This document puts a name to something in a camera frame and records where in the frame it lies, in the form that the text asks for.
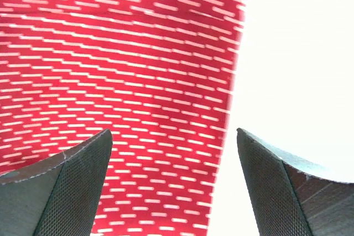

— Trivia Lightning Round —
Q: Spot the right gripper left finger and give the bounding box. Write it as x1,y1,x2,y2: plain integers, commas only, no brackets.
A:
1,129,113,236

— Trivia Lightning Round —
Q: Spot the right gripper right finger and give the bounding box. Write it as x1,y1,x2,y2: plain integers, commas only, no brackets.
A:
237,128,353,235

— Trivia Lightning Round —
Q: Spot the red polka dot garment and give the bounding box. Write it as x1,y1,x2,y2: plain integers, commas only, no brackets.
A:
1,0,244,235

